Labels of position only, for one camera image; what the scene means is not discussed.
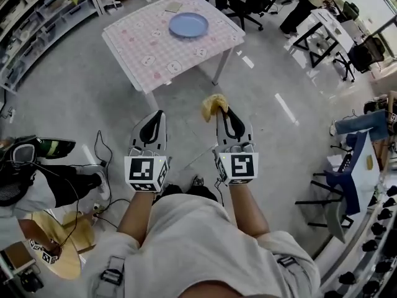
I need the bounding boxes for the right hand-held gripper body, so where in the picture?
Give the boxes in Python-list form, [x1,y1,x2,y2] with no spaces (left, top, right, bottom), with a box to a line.
[213,141,260,186]

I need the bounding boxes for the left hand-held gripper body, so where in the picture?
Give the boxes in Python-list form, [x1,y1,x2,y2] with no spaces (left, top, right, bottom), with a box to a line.
[124,138,172,194]

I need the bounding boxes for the blue plate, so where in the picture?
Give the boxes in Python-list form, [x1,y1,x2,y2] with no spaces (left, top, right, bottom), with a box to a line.
[169,12,209,40]

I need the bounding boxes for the person's right forearm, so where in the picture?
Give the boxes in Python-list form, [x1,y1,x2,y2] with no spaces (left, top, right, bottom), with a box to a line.
[228,181,270,238]

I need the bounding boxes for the person's left forearm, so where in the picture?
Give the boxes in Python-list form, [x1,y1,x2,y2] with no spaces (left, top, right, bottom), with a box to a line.
[117,190,163,248]

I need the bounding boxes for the person's black trousers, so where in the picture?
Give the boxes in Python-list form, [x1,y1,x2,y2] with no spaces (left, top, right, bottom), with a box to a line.
[160,175,218,202]

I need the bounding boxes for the white table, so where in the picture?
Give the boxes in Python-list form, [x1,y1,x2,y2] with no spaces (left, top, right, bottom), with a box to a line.
[102,26,246,113]

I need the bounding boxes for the green and black device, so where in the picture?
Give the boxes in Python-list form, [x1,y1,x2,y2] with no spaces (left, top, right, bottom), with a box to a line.
[36,137,77,160]

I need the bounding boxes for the person's beige shirt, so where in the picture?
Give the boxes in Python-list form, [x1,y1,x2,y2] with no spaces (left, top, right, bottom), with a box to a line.
[82,192,322,298]

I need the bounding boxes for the pink checked tablecloth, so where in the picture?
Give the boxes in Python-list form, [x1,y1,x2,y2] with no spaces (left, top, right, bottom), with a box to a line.
[101,0,246,94]

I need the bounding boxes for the blue chair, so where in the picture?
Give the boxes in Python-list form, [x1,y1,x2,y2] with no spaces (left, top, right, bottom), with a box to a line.
[294,130,388,229]

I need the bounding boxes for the round wooden table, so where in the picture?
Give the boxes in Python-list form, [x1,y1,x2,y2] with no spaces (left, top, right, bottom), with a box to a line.
[17,210,97,281]

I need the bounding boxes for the white board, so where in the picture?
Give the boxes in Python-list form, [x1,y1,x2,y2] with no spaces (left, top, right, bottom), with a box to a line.
[349,132,381,214]

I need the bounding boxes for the white desk with black legs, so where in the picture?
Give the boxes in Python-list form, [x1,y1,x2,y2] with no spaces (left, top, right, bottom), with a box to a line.
[293,7,358,68]

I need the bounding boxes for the black mesh office chair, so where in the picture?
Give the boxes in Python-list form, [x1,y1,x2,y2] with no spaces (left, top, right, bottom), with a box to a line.
[332,35,386,83]

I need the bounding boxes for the white shelving unit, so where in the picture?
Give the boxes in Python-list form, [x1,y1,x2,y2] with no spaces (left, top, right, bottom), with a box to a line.
[0,0,104,93]

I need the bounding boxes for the row of black devices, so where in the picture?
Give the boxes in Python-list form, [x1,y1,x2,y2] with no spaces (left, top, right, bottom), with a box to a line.
[322,184,397,298]

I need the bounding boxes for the black floor cable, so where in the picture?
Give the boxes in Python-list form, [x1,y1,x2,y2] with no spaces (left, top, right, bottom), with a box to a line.
[92,130,133,230]

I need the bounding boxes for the grey harness strap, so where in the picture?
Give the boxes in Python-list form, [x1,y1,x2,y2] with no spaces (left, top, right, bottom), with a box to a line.
[275,254,300,269]
[99,255,125,291]

